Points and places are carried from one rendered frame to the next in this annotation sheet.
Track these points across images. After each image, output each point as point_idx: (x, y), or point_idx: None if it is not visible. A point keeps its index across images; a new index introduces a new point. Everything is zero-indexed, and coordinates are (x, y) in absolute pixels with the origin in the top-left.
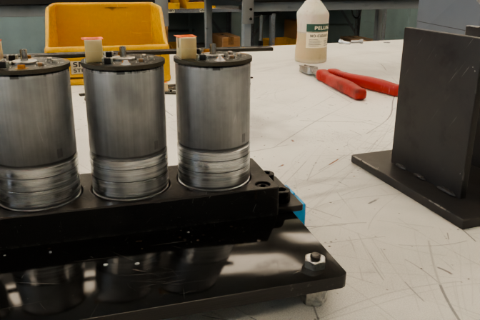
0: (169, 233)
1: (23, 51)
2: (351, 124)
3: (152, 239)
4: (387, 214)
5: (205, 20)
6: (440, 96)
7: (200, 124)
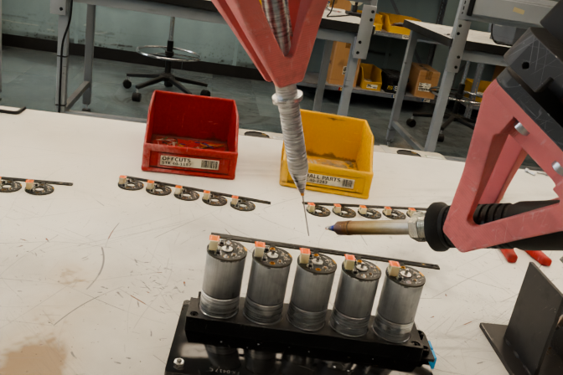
0: (363, 357)
1: (318, 258)
2: (493, 289)
3: (355, 358)
4: (484, 374)
5: (405, 53)
6: (537, 314)
7: (391, 309)
